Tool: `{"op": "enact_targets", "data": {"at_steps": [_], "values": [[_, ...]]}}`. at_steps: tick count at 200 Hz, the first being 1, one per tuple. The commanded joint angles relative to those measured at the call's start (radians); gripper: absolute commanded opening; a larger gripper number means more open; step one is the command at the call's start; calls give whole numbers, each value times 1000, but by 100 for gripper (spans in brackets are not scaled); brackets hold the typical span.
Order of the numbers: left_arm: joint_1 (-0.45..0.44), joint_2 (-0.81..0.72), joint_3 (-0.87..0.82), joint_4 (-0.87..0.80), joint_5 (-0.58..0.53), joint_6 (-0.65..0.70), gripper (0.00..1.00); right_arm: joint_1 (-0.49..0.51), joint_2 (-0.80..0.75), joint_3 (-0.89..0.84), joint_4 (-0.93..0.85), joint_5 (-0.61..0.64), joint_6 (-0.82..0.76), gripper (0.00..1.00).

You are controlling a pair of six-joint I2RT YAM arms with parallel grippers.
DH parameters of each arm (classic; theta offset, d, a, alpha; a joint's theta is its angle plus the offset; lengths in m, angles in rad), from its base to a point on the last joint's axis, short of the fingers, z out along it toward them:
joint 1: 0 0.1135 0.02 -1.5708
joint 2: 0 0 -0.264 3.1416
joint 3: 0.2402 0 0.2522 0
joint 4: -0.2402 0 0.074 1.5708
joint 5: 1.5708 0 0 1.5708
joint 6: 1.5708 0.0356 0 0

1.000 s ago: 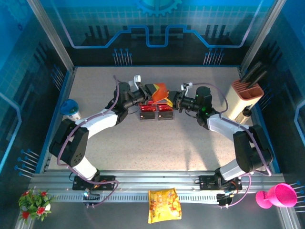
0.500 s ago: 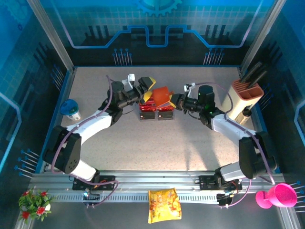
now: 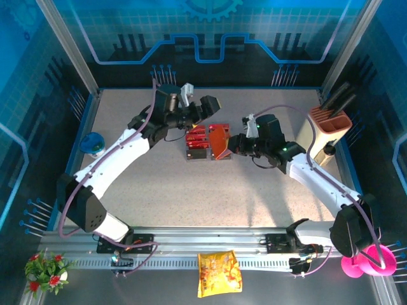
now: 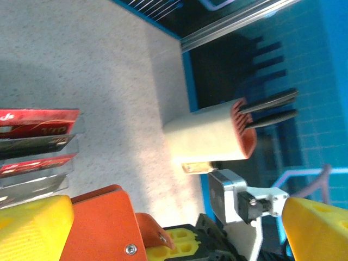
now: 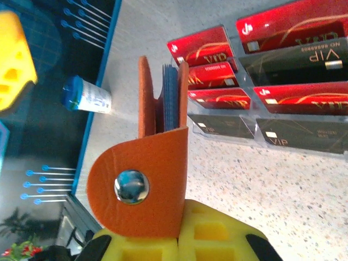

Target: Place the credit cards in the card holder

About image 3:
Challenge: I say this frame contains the aluminium mounting rail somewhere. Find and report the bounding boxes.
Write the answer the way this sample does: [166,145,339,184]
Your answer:
[38,226,382,271]

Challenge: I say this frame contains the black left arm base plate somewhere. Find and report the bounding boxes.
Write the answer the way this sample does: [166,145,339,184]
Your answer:
[96,233,156,255]

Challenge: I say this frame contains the pink plastic goblet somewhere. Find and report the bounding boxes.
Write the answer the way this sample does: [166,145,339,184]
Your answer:
[340,243,398,280]

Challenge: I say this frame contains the small black-capped bottle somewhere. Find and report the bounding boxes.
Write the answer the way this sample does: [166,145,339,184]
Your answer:
[313,140,337,168]

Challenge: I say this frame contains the black knife handle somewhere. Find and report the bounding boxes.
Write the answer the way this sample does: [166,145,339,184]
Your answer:
[321,81,351,109]
[329,93,359,116]

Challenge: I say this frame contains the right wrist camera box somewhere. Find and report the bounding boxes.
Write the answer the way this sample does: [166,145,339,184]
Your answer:
[242,113,259,139]

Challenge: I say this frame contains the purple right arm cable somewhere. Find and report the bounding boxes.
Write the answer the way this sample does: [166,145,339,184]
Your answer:
[252,105,390,279]

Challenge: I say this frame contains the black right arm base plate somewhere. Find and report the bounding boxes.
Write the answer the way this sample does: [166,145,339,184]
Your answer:
[265,233,324,255]

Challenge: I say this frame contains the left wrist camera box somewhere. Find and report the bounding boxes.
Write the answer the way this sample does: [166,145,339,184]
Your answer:
[179,82,194,108]

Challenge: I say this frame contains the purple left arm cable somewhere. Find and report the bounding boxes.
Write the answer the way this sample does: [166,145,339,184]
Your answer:
[58,78,159,276]

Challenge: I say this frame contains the orange card holder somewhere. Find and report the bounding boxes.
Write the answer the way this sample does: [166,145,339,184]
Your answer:
[208,125,233,160]

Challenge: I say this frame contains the white cup blue lid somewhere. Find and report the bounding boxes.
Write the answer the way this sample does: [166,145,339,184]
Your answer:
[79,132,109,161]

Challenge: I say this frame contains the aluminium frame post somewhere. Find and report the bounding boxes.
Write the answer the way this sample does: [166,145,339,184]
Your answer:
[320,0,382,95]
[35,0,102,98]

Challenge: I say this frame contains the beige knife block orange top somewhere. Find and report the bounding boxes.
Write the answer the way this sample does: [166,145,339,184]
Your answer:
[295,105,354,160]

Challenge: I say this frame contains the artificial plant red flowers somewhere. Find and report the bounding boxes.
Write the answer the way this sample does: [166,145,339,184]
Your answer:
[24,249,76,300]

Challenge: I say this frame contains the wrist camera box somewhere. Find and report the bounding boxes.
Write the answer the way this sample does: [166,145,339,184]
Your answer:
[179,82,194,108]
[242,113,259,139]

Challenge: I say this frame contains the slotted grey cable duct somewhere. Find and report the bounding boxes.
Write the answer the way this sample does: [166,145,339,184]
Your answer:
[68,257,295,271]

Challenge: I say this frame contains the yellow snack bag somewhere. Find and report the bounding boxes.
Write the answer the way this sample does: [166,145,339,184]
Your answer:
[197,249,244,299]

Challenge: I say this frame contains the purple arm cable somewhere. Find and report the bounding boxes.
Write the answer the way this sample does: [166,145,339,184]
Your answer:
[58,78,159,276]
[252,105,390,279]

